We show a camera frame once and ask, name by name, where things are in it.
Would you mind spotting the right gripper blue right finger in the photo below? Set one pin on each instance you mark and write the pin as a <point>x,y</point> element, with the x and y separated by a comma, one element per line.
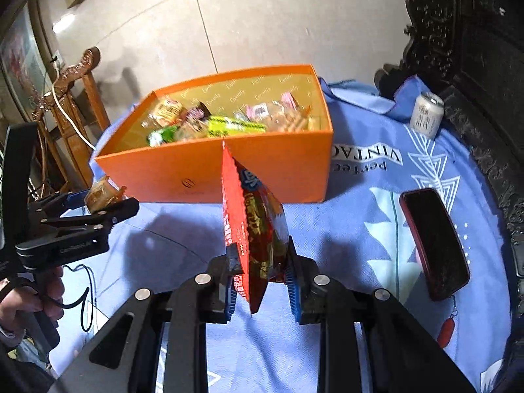
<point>305,304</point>

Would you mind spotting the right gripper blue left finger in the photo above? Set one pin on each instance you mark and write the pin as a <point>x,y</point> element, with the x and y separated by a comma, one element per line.
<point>230,267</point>

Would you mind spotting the red chip bag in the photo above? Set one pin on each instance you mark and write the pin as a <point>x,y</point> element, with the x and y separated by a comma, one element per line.
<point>254,220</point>

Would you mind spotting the long bread clear pack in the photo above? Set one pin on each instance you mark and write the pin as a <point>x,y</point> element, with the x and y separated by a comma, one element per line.
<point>103,194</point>

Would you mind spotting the green melon seed bag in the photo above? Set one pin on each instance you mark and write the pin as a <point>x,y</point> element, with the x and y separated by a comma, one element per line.
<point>221,126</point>

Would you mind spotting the yellow pastry pack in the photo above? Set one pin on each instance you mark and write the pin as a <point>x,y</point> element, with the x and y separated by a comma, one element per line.
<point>190,130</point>

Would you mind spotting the small green snack pack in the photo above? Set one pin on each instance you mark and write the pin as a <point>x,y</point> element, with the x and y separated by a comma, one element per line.
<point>162,136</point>

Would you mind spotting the brown triangular snack pack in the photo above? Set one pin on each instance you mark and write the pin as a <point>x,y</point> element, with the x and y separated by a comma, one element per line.
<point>199,112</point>

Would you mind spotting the pink round cookie pack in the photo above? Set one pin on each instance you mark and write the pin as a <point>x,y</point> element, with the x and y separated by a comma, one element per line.
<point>283,115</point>

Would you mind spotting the orange white snack bag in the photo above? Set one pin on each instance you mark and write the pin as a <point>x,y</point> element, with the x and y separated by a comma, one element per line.
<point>166,113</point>

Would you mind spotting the person's left hand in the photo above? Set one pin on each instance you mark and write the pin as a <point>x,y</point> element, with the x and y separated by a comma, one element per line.
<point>24,300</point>

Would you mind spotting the orange cardboard box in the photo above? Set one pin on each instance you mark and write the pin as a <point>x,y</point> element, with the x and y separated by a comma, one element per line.
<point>293,163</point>

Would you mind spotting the blue patterned tablecloth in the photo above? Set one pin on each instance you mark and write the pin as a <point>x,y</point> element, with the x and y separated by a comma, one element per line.
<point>357,236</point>

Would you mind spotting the carved wooden chair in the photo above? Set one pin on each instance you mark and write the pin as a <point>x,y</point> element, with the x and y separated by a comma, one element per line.
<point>67,115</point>

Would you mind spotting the black smartphone red case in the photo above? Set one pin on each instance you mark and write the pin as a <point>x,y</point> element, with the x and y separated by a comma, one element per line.
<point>438,246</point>

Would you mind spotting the white beverage can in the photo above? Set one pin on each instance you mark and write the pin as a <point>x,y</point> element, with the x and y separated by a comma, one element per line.
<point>427,114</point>

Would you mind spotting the dark carved wooden furniture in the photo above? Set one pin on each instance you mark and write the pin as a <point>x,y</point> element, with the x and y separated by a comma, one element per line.
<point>470,52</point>

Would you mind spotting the framed painting left wall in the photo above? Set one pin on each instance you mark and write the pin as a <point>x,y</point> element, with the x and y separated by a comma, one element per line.
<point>27,75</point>

